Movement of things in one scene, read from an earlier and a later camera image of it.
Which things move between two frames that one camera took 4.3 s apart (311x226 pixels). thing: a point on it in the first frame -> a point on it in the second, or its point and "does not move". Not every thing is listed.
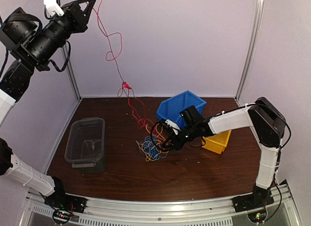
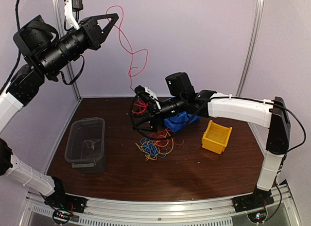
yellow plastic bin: (216, 143) does not move
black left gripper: (80, 18) -> (93, 31)
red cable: (113, 43) -> (126, 38)
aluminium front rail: (277, 209) does not move
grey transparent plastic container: (86, 145) does not move
